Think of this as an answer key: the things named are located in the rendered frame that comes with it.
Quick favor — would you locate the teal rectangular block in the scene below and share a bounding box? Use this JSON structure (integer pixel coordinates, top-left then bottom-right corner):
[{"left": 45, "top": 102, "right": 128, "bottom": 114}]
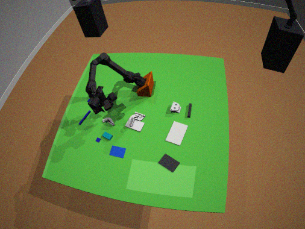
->
[{"left": 102, "top": 132, "right": 113, "bottom": 140}]

